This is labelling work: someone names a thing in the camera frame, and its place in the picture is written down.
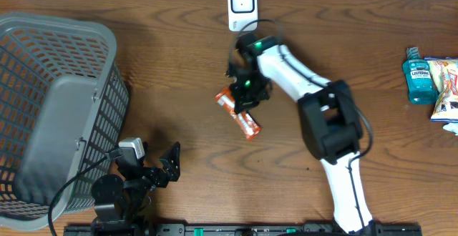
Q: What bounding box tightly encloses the left camera cable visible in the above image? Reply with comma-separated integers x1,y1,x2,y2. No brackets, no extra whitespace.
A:
47,149,125,236

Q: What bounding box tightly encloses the light teal snack packet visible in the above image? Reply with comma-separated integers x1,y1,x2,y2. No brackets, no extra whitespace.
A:
443,122,458,136

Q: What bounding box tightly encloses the grey plastic shopping basket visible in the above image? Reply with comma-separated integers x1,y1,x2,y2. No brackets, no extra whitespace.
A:
1,12,129,231

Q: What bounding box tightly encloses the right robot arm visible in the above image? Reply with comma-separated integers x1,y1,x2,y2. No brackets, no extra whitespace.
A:
228,33,373,234

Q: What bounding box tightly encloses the white barcode scanner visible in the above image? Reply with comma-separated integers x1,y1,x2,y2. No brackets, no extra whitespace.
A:
228,0,258,32

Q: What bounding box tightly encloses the orange brown snack bar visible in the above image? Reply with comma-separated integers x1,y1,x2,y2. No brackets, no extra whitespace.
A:
214,87,262,140

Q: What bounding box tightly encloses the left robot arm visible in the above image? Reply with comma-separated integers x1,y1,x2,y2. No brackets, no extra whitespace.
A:
90,138,180,235

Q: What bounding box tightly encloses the black mounting rail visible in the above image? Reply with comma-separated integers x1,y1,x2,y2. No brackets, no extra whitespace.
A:
63,222,423,236

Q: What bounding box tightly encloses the right camera cable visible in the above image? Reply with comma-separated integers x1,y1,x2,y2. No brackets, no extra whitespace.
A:
227,18,374,230

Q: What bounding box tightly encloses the camera cable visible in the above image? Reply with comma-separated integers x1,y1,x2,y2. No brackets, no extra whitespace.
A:
47,149,125,236
227,18,374,230

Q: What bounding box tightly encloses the blue mouthwash bottle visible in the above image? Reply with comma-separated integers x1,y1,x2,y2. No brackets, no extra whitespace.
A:
402,47,437,104

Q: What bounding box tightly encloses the large yellow snack bag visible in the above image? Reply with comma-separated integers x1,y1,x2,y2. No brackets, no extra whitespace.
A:
425,57,457,123

